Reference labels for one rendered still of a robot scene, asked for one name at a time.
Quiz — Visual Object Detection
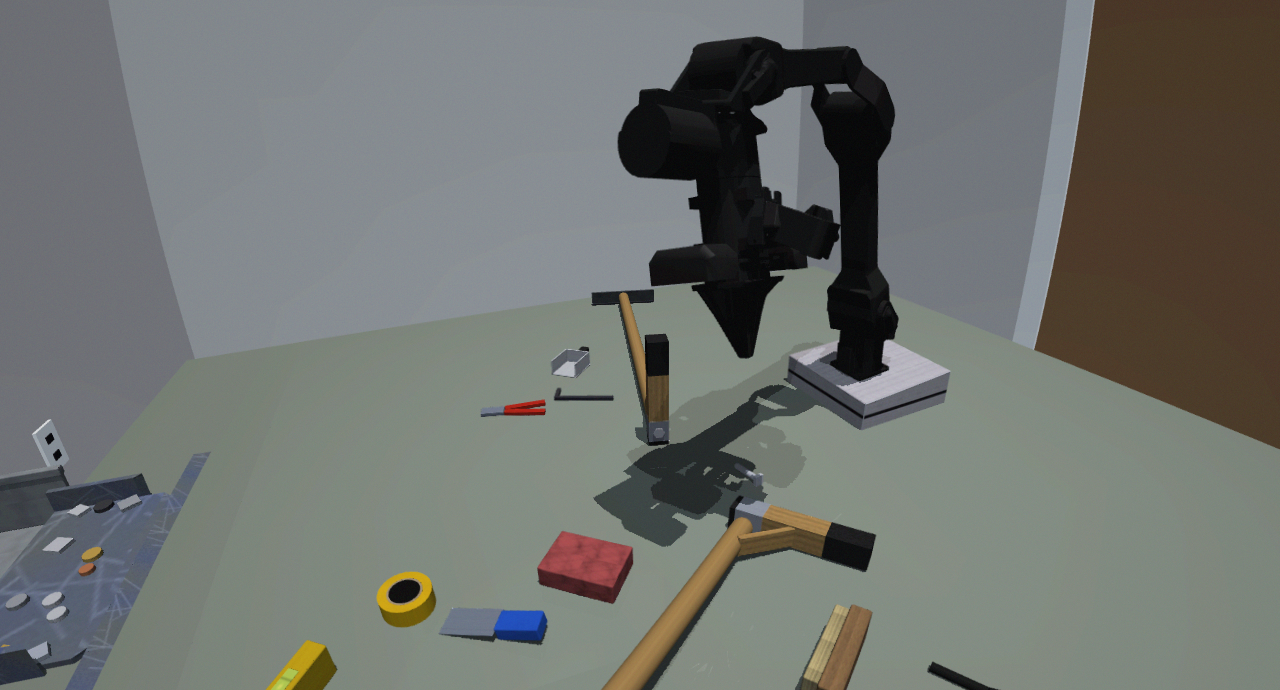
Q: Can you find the grey metal bolt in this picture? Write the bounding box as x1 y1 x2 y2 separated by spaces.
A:
733 463 763 486

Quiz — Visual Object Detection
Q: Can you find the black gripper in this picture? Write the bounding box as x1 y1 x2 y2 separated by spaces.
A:
649 177 808 358

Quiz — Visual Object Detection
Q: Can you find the yellow rectangular block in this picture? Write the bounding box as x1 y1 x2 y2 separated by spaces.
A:
266 640 337 690

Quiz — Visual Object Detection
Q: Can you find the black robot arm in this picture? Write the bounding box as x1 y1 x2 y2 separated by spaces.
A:
618 37 899 381

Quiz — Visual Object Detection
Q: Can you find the red rectangular block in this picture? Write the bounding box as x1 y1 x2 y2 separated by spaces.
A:
538 531 634 603

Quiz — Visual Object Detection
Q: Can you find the yellow ring with dark hole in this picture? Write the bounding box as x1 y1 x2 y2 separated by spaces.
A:
376 572 436 629

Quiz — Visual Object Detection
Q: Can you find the dark grey l-shaped bar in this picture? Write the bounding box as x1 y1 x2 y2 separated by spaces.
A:
554 388 614 401

